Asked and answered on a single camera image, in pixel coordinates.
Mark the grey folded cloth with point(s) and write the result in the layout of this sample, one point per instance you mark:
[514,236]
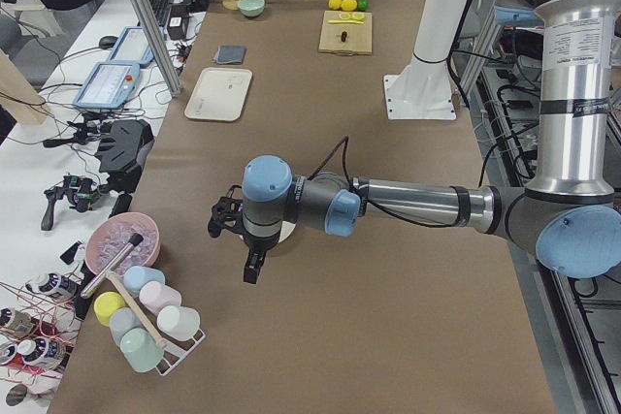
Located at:
[229,54]

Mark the round cream plate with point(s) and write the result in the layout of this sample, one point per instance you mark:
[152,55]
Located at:
[286,230]

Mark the mint green cup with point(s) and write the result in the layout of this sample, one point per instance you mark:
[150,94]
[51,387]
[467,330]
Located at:
[140,350]

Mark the black computer mouse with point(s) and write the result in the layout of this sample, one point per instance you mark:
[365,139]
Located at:
[107,42]

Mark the blue teach pendant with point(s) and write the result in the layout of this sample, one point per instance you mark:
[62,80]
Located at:
[108,86]
[132,45]

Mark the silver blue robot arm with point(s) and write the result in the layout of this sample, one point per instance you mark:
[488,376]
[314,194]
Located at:
[563,216]

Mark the aluminium frame post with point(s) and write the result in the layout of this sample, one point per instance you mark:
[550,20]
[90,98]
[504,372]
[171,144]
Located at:
[157,45]

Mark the cream rectangular tray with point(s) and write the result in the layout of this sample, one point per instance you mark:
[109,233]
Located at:
[219,94]

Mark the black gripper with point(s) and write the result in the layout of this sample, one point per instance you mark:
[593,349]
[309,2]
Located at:
[258,242]

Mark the yellow plastic knife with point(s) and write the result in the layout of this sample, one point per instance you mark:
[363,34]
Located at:
[346,21]

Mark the green lime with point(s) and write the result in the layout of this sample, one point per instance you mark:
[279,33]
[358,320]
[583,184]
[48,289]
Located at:
[362,5]

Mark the white cup rack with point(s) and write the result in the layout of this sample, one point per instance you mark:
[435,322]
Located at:
[175,351]

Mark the pink bowl with ice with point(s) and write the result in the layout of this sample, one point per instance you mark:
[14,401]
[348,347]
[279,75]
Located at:
[115,233]

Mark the light blue cup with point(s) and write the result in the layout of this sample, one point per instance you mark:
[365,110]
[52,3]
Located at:
[136,277]

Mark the mint green bowl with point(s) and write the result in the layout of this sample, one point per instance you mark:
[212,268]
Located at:
[251,8]

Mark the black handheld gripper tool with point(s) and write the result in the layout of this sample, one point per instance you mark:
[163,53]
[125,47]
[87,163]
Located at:
[81,192]

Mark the pink cup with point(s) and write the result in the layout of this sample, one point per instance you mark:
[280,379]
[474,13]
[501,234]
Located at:
[154,296]

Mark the white cup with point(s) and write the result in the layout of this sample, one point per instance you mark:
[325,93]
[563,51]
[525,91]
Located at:
[179,322]

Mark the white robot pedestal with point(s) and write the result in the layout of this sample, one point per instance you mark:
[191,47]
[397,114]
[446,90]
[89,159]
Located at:
[423,89]

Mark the yellow cup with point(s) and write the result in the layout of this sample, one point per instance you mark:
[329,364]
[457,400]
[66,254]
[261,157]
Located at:
[106,304]

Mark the bamboo cutting board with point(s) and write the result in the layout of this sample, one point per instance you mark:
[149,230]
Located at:
[349,33]

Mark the steel muddler tool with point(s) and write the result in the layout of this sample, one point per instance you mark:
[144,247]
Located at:
[89,289]

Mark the grey cup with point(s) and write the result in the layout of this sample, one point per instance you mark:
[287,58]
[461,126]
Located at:
[121,322]

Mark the black device stand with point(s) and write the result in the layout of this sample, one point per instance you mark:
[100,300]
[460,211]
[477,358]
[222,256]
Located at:
[123,153]

